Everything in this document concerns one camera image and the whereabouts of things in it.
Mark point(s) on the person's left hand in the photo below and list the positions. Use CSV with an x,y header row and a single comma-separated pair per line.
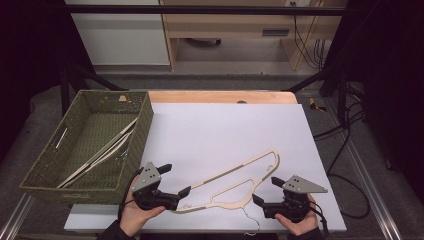
x,y
133,218

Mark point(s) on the person's right hand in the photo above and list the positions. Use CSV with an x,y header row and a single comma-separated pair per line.
x,y
303,228

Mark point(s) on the wooden desk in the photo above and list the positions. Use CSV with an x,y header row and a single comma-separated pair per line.
x,y
230,25

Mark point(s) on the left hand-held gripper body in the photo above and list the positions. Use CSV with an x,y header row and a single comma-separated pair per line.
x,y
148,176

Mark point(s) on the white cabinet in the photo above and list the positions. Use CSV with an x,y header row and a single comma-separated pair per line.
x,y
123,40

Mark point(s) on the black stand legs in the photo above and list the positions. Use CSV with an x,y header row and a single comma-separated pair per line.
x,y
65,90
341,93

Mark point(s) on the yellow and black tool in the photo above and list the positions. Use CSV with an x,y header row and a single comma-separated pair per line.
x,y
313,105

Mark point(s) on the black curtain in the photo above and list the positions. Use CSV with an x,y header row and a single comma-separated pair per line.
x,y
30,50
393,83

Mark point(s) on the beige clothes hanger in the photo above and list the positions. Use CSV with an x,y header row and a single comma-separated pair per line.
x,y
233,169
100,152

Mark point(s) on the black horizontal frame bar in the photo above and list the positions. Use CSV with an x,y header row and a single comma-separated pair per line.
x,y
200,9

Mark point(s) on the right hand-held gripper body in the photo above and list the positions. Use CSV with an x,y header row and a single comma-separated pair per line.
x,y
300,185

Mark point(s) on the white sheet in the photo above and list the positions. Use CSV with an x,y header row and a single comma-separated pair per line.
x,y
216,130

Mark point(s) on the green woven basket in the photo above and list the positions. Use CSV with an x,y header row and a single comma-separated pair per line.
x,y
96,130

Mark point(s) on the aluminium rail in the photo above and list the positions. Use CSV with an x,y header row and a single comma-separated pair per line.
x,y
15,220
376,206

